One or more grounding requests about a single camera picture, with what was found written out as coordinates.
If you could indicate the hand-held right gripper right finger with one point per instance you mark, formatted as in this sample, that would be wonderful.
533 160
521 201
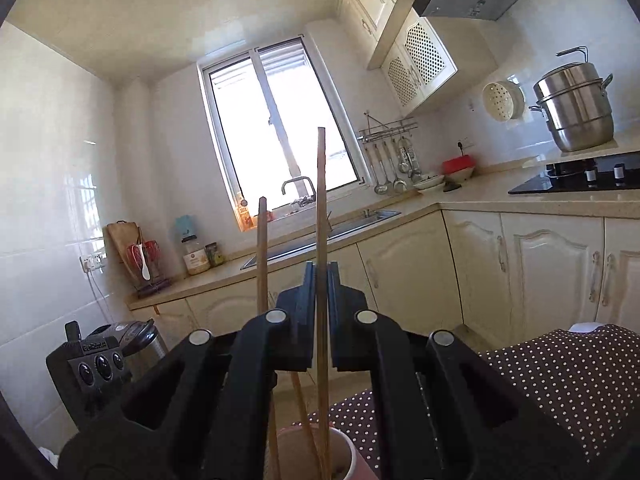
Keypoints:
334 310

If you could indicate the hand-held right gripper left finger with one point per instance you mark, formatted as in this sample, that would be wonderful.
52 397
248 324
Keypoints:
307 310

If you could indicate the pink cup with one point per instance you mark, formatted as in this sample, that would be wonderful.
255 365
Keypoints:
361 465

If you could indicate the steel trash bin black lid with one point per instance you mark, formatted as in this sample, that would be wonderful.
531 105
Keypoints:
147 360

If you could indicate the steel kitchen sink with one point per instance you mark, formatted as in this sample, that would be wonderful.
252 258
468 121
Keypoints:
350 225

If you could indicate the white power strip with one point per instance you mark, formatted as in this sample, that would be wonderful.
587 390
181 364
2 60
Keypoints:
93 262

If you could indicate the small dark jar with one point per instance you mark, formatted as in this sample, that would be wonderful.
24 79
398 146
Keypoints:
214 255

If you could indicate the white plastic spoon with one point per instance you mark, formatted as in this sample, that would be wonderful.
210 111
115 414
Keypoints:
145 267

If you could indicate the orange bottle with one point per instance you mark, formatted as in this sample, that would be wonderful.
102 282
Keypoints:
244 217

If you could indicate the glass jar with label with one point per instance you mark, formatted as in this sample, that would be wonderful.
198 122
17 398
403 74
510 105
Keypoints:
196 260

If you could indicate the steel faucet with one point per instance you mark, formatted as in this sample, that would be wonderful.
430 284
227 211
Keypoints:
295 182

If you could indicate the wooden cutting board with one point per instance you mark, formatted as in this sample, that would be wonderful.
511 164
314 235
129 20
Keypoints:
117 240

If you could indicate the hanging steel ladle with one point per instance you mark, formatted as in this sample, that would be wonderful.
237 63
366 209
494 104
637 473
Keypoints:
381 187
398 184

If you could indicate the light blue bottle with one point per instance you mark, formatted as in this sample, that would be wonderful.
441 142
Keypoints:
185 227

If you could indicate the white bowl stack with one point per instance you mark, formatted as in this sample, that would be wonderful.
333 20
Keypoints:
429 182

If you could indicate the hanging steel skimmer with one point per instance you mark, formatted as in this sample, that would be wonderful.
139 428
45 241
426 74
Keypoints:
407 160

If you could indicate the white framed window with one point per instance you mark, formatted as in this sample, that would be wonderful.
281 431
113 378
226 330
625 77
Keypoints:
260 135

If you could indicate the red bowl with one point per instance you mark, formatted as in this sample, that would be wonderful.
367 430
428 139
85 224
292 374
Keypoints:
457 166

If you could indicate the cream lower kitchen cabinets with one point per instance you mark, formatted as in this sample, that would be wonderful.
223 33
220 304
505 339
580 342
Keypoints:
550 270

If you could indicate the brown polka dot tablecloth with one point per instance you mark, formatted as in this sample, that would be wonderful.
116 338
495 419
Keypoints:
550 385

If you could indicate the black glass gas stove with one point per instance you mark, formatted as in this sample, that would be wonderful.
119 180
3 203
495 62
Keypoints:
565 182

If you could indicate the cream lattice door cabinet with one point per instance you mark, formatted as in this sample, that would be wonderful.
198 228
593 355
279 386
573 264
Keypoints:
420 60

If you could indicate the white colander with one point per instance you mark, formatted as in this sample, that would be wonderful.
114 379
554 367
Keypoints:
500 101

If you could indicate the steel steamer pot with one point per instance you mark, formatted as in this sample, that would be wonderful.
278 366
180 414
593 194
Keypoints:
575 110

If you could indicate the wall utensil rack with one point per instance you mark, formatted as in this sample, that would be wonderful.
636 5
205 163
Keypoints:
387 130

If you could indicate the white wall socket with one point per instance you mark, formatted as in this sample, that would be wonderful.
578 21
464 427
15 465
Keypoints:
466 147

